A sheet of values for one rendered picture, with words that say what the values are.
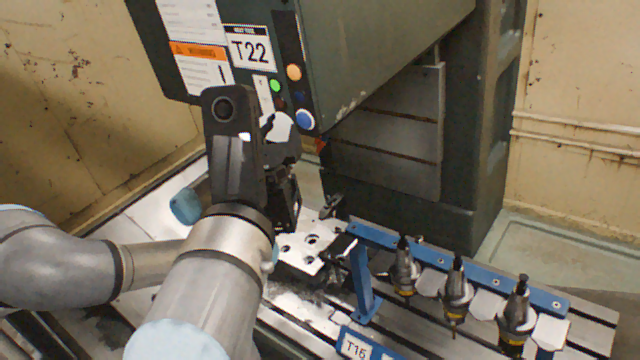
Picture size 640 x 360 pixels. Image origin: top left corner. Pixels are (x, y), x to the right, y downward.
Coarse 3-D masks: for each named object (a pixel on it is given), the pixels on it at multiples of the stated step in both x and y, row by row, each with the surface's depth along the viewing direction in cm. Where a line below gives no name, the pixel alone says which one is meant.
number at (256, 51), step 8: (248, 40) 63; (256, 40) 62; (264, 40) 61; (248, 48) 64; (256, 48) 63; (264, 48) 62; (248, 56) 65; (256, 56) 64; (264, 56) 63; (256, 64) 65; (264, 64) 64
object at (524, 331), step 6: (498, 306) 75; (504, 306) 75; (498, 312) 74; (534, 312) 73; (498, 318) 73; (504, 318) 73; (534, 318) 72; (498, 324) 74; (504, 324) 72; (510, 324) 72; (528, 324) 71; (534, 324) 71; (504, 330) 73; (510, 330) 73; (516, 330) 71; (522, 330) 71; (528, 330) 71; (516, 336) 72; (522, 336) 72
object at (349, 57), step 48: (144, 0) 74; (240, 0) 60; (288, 0) 54; (336, 0) 60; (384, 0) 69; (432, 0) 83; (144, 48) 84; (336, 48) 62; (384, 48) 73; (192, 96) 83; (288, 96) 65; (336, 96) 66
